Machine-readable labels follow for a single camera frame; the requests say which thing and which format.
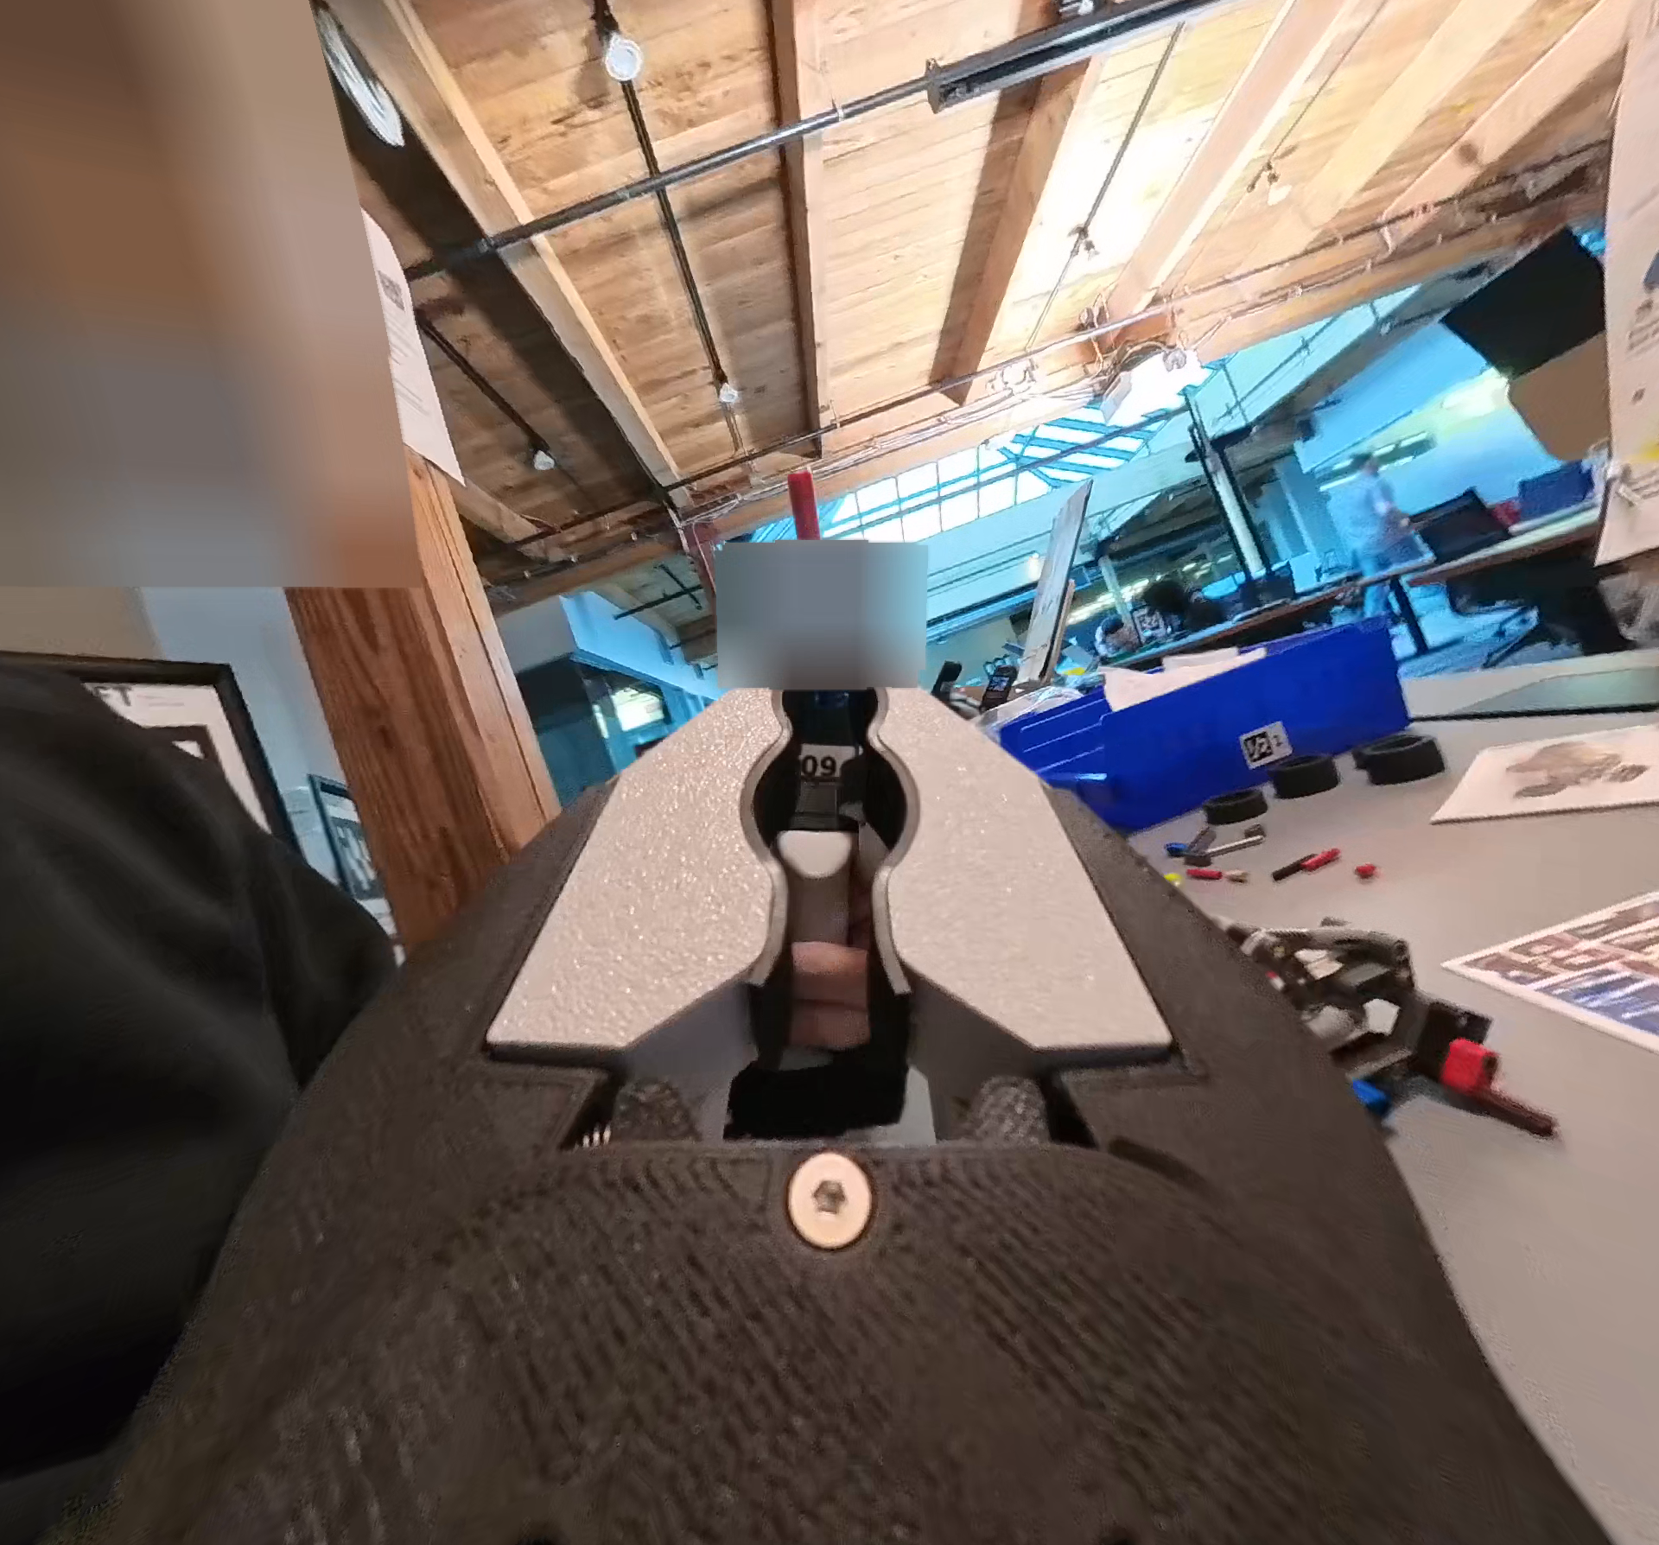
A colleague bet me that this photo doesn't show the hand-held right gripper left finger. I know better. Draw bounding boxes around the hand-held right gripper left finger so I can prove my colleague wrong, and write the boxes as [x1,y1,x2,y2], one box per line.
[484,686,795,1142]

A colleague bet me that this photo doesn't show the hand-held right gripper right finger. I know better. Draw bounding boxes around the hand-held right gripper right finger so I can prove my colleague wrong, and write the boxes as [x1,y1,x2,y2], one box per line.
[871,686,1179,1142]

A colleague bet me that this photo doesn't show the scattered small lego pieces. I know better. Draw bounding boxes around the scattered small lego pieces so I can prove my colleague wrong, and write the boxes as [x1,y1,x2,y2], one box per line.
[1163,821,1382,888]

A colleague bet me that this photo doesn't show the blue grey lego assembly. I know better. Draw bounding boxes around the blue grey lego assembly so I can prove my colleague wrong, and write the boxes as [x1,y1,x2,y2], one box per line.
[1220,915,1558,1138]

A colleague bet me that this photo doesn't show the closed lego booklet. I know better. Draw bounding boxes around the closed lego booklet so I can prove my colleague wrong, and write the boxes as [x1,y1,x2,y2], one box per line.
[1431,721,1659,825]

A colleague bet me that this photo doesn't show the lego sticker sheet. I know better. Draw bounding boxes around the lego sticker sheet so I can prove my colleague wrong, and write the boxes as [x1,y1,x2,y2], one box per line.
[1443,889,1659,1038]

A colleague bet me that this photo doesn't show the person's left hand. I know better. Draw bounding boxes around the person's left hand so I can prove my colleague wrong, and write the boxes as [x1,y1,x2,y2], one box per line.
[789,942,871,1050]

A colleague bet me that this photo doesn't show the small framed poster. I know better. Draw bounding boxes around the small framed poster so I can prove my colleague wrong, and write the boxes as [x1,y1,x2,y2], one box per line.
[308,772,404,936]

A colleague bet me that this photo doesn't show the tilted white board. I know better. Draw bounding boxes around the tilted white board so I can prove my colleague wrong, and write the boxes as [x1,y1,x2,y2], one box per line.
[1018,479,1096,684]

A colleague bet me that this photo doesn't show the blue plastic bin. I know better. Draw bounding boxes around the blue plastic bin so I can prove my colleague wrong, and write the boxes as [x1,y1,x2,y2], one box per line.
[999,616,1411,833]

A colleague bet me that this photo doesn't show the large black framed picture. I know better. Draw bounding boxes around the large black framed picture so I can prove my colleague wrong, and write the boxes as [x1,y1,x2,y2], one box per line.
[0,651,304,852]

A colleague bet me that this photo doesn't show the person's black garment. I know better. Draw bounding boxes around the person's black garment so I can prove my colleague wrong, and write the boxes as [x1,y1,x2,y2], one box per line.
[0,663,398,1545]

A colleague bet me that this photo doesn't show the white paper notice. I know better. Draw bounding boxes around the white paper notice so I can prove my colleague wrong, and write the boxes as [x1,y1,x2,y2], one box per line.
[361,209,466,483]

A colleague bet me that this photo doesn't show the long wooden workbench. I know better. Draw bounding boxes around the long wooden workbench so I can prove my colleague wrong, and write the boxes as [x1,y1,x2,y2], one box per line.
[1102,504,1609,670]

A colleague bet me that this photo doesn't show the black ceiling pipe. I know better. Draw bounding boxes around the black ceiling pipe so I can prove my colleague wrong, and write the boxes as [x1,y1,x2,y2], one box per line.
[406,0,1572,281]

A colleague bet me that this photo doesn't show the cardboard box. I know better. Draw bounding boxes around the cardboard box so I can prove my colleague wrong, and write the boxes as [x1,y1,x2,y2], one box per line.
[1507,332,1615,459]

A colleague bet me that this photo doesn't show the black hanging panel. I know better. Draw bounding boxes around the black hanging panel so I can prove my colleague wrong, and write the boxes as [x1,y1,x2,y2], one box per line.
[1439,225,1609,379]

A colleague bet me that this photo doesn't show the round white fixture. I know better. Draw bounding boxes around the round white fixture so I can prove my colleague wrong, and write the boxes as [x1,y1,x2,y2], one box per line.
[316,7,408,146]

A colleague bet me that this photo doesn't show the hanging white paper sheet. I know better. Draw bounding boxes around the hanging white paper sheet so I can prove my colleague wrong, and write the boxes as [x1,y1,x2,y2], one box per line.
[1595,29,1659,567]

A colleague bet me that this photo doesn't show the wooden post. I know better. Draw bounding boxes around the wooden post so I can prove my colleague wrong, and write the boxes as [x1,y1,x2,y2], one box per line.
[286,449,562,950]

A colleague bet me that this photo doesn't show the black lamp rail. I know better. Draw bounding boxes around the black lamp rail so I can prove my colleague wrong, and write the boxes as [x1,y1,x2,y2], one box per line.
[586,0,754,432]

